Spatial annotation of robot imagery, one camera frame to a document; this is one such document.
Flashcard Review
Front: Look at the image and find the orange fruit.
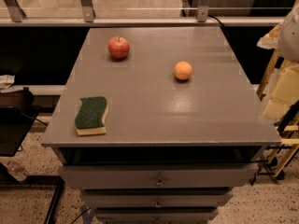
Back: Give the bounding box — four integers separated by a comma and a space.
174, 62, 192, 80

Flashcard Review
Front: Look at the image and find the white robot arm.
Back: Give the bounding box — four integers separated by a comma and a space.
278, 5, 299, 63

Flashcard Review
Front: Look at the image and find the green yellow sponge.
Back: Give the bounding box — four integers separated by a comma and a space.
75, 96, 108, 136

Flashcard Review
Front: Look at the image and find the grey drawer cabinet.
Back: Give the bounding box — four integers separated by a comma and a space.
42, 27, 279, 224

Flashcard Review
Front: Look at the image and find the red apple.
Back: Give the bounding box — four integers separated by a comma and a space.
108, 36, 130, 59

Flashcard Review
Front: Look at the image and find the metal railing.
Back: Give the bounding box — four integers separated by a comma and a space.
0, 0, 298, 27

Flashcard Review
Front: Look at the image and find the black side table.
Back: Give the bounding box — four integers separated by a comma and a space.
0, 88, 40, 157

